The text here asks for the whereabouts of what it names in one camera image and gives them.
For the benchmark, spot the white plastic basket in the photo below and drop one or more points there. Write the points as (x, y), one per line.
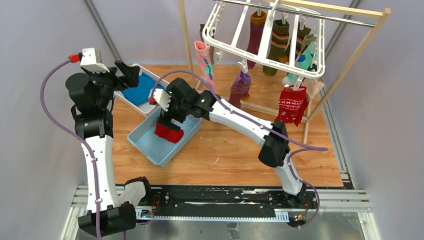
(146, 108)

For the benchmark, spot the blue cloth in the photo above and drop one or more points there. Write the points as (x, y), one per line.
(140, 94)

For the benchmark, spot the purple striped sock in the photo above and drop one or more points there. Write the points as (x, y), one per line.
(239, 90)

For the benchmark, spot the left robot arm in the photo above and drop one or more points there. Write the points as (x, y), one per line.
(107, 212)

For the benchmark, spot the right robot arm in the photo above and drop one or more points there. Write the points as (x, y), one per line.
(179, 100)

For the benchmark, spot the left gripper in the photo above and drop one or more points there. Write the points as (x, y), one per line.
(129, 79)

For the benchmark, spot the maroon striped sock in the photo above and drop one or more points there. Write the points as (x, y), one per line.
(257, 23)

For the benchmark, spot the red and cream sock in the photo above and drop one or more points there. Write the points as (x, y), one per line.
(173, 136)

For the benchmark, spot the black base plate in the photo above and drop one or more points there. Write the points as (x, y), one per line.
(226, 203)

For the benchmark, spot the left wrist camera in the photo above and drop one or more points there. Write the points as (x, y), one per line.
(91, 61)

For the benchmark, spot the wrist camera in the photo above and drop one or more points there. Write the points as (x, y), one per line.
(162, 98)
(91, 61)

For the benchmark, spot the olive striped sock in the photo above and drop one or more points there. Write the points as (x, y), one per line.
(280, 48)

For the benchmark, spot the red patterned sock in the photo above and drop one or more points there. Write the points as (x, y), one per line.
(292, 105)

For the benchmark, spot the teal and white sock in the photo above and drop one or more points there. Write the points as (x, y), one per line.
(306, 61)

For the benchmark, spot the light blue plastic basket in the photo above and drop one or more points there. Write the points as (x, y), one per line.
(158, 150)

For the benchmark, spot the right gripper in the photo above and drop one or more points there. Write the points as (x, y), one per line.
(165, 118)

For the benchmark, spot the pink patterned sock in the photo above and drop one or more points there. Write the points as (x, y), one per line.
(205, 63)

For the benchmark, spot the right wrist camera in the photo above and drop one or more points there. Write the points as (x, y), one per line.
(162, 98)

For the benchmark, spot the white clip sock hanger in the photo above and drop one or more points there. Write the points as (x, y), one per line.
(264, 47)

